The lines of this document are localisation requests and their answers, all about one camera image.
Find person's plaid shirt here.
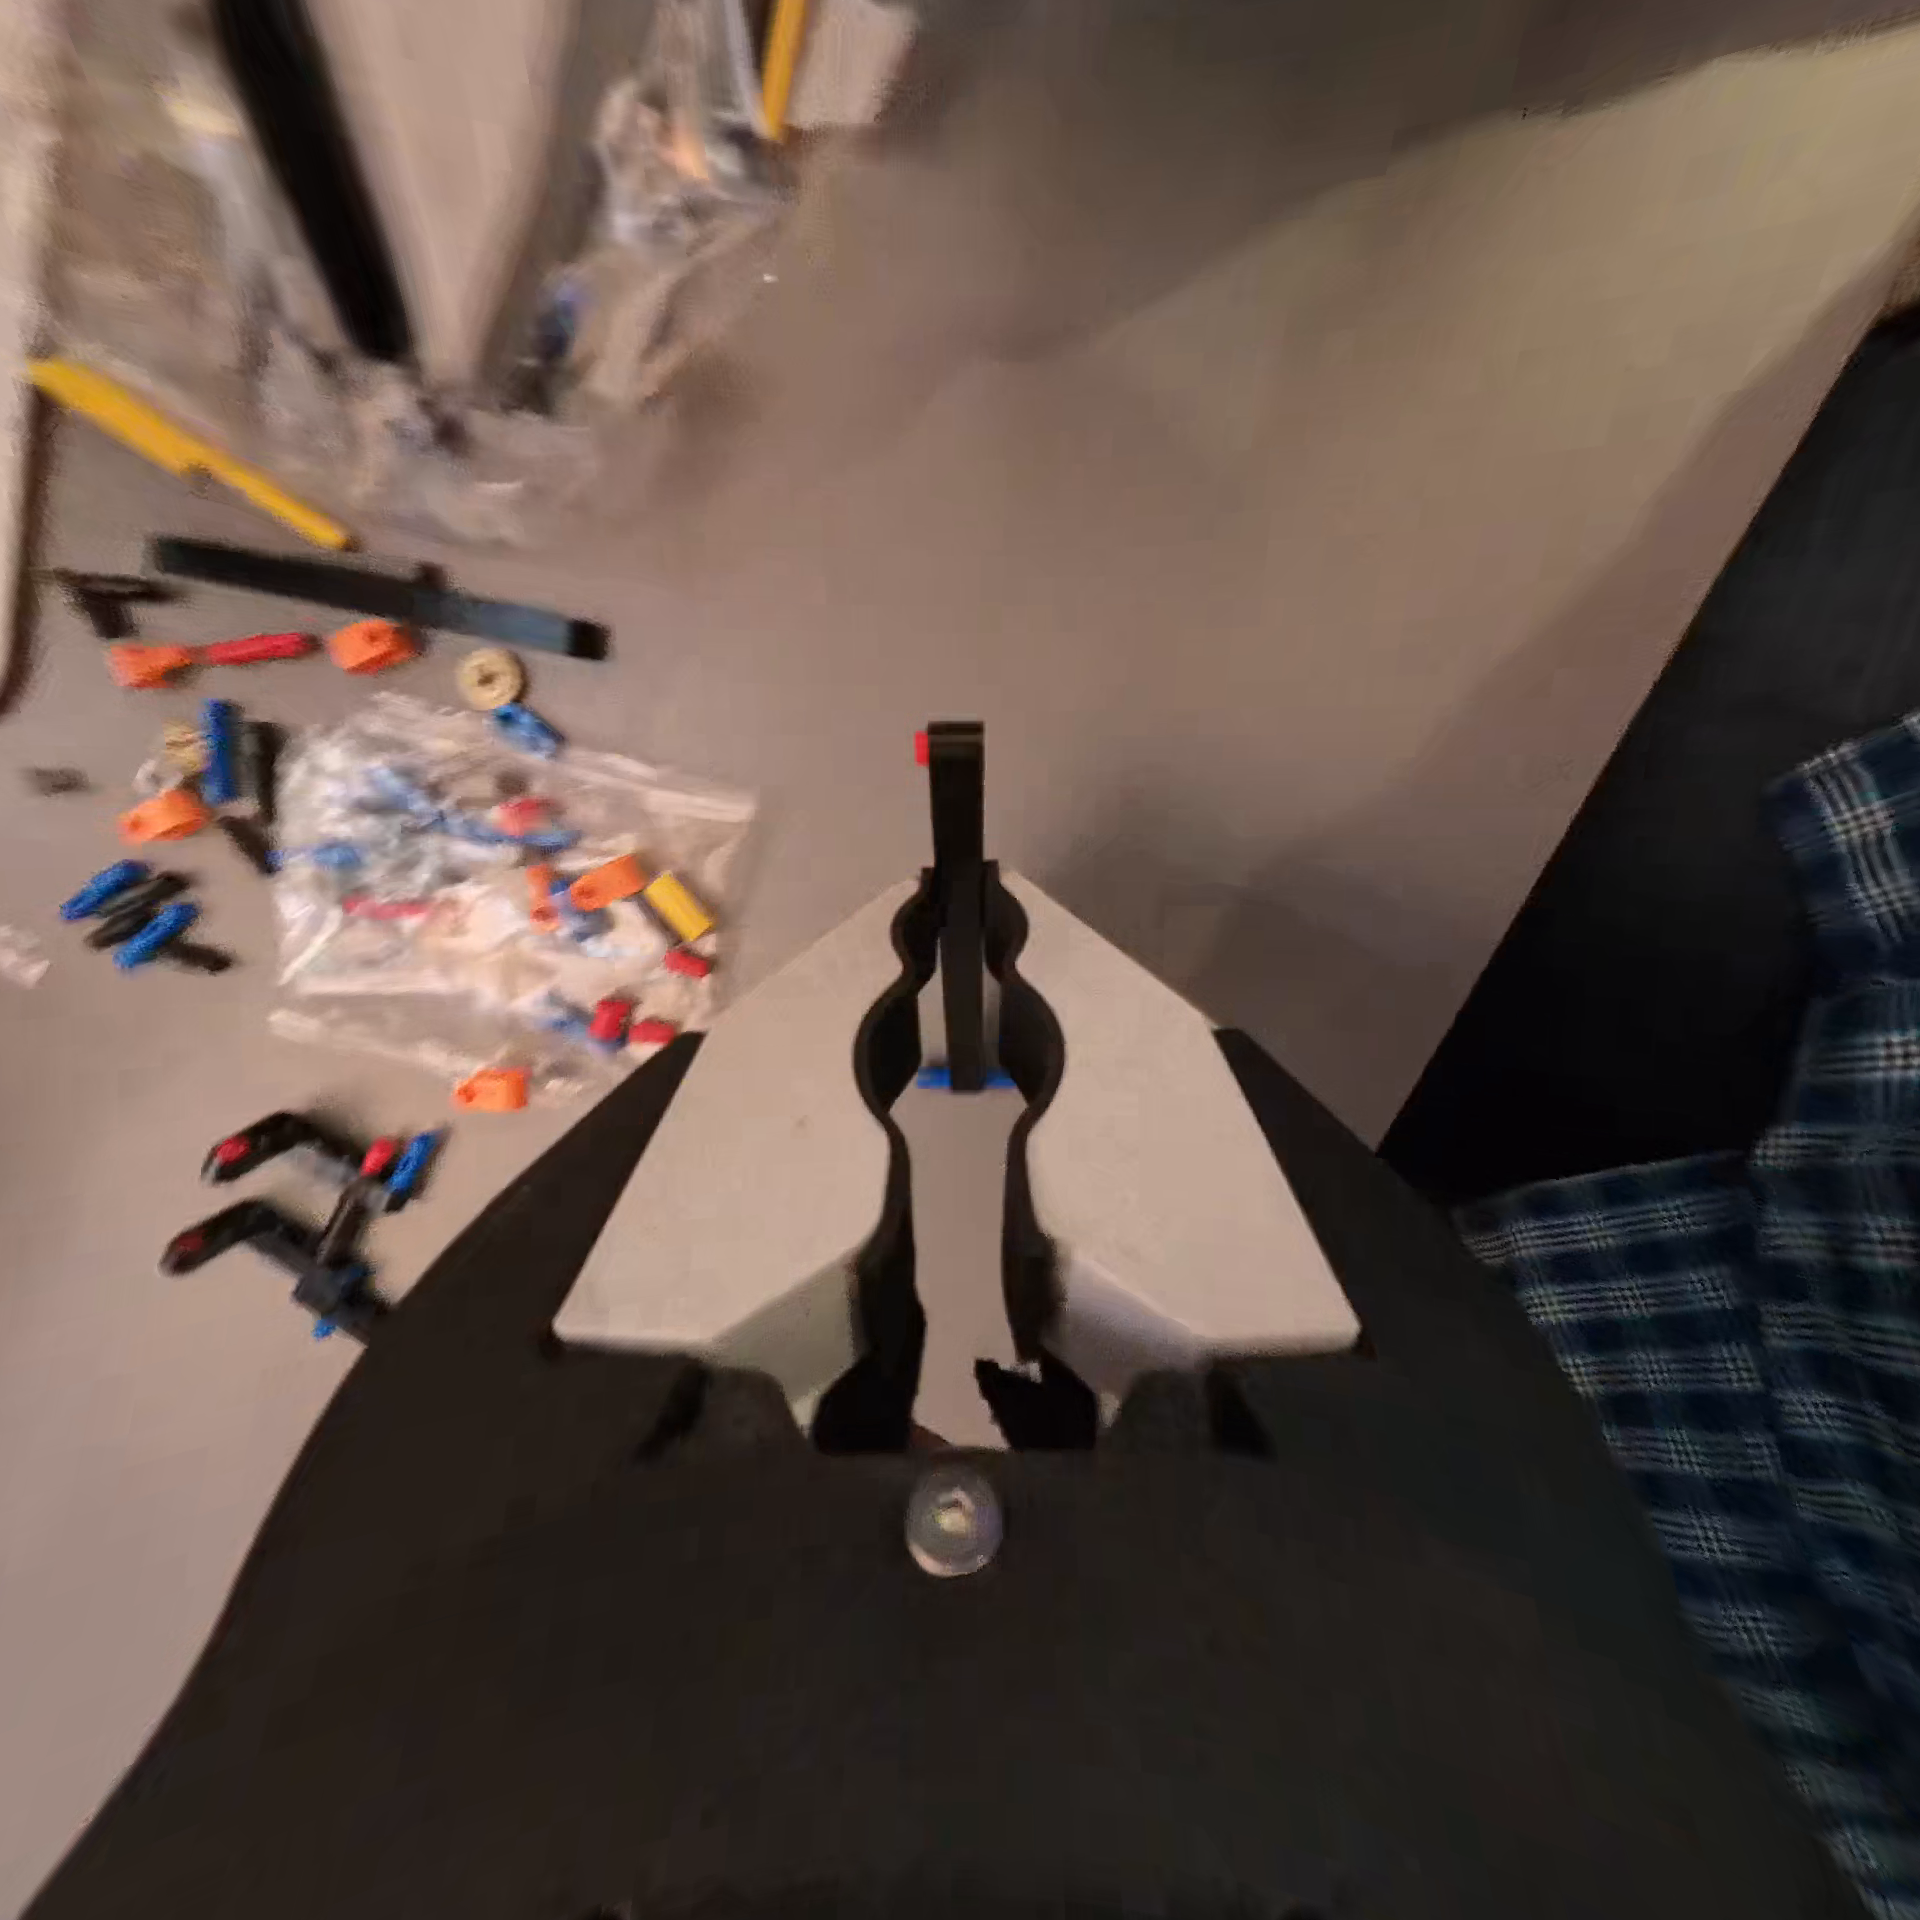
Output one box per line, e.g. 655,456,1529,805
1450,718,1920,1920

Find long black lego beam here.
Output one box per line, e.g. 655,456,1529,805
146,534,612,663

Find black angled lego connector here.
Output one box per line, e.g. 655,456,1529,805
47,567,176,642

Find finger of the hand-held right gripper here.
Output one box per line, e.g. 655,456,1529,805
319,0,583,387
207,0,415,365

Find large clear bag grey pieces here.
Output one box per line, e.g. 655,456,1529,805
46,0,917,548

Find long yellow lego piece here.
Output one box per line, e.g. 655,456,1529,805
26,355,356,554

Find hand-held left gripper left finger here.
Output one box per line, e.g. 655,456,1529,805
551,878,944,1453

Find black lego beam assembly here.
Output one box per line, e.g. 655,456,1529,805
154,1107,448,1344

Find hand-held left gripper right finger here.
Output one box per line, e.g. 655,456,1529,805
970,866,1365,1451

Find small clear bag colourful pieces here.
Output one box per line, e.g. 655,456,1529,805
266,693,758,1082

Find black beam with blue pin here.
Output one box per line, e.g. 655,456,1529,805
910,720,1012,1096

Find person's dark trousers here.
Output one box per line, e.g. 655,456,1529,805
1376,306,1920,1202

